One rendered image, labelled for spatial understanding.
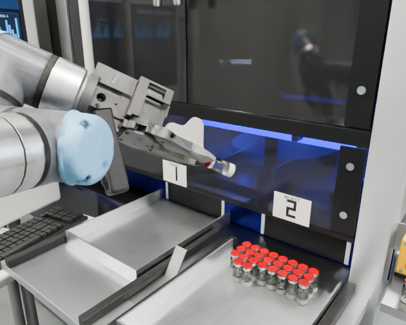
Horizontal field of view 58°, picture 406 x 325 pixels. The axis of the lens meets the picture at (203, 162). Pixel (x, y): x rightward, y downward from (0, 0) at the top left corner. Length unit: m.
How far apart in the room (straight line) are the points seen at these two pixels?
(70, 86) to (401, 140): 0.53
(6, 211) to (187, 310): 0.75
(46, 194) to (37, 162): 1.03
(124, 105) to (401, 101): 0.44
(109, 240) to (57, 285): 0.18
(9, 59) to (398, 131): 0.59
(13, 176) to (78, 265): 0.58
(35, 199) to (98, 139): 0.99
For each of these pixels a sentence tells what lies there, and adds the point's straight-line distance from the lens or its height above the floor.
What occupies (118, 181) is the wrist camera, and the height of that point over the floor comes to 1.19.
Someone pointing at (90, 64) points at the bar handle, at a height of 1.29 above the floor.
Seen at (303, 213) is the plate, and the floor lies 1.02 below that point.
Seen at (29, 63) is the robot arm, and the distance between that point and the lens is 0.51.
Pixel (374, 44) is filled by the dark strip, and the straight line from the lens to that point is 0.69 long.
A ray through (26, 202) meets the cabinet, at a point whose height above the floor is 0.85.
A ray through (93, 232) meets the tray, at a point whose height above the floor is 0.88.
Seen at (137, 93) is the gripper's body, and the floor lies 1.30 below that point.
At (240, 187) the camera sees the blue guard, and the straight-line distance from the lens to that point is 0.86.
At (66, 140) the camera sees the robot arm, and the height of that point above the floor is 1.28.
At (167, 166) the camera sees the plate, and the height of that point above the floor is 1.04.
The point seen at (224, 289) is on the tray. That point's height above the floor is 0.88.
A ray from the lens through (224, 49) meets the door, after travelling 0.83.
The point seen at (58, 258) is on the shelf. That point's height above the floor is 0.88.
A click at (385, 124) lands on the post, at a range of 0.70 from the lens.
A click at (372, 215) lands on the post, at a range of 0.75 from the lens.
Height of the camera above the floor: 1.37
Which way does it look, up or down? 19 degrees down
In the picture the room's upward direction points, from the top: straight up
